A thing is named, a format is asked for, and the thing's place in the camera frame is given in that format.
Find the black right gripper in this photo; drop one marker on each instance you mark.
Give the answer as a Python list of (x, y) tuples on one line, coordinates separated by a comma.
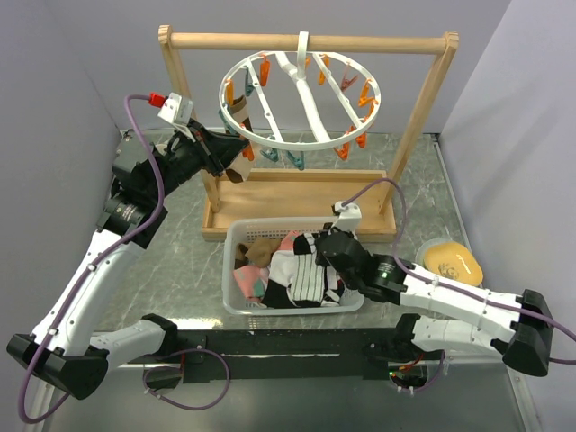
[(319, 256)]

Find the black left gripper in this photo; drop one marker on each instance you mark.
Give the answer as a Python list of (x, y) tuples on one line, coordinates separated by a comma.
[(217, 151)]

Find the black white striped sock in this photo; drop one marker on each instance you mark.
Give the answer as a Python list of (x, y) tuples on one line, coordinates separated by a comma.
[(313, 286)]

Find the orange clothes peg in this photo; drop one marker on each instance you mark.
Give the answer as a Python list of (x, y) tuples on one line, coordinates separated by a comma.
[(248, 153), (343, 151), (229, 92)]

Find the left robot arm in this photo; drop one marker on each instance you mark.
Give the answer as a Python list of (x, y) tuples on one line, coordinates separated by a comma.
[(62, 350)]

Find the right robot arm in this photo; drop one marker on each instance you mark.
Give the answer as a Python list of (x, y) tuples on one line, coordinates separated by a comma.
[(517, 327)]

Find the wooden hanger stand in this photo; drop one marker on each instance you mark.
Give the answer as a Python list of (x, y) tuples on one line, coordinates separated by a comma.
[(306, 93)]

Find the teal clothes peg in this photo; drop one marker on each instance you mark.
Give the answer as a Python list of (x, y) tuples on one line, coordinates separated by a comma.
[(225, 123), (270, 154)]

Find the white black sock in basket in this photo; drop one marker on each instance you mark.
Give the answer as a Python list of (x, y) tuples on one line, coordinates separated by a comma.
[(283, 267)]

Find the teal right clothes peg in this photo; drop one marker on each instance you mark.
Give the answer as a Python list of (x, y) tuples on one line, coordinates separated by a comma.
[(270, 154)]

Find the tan brown sock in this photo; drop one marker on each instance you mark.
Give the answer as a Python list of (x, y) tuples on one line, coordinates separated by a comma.
[(258, 253)]

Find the teal far right peg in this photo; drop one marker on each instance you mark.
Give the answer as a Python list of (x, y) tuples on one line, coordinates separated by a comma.
[(298, 160)]

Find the pink sock left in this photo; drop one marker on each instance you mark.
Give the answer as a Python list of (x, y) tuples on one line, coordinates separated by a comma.
[(252, 281)]

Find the white plastic laundry basket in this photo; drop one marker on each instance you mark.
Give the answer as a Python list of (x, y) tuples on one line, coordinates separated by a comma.
[(246, 231)]

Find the yellow dish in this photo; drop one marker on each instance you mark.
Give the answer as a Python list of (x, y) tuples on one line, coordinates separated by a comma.
[(451, 260)]

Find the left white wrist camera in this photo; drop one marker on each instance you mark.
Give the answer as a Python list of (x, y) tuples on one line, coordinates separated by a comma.
[(177, 111)]

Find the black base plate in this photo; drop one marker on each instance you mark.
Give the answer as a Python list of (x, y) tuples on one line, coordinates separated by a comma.
[(290, 353)]

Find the aluminium rail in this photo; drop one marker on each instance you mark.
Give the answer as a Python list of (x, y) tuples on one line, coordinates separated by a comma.
[(481, 355)]

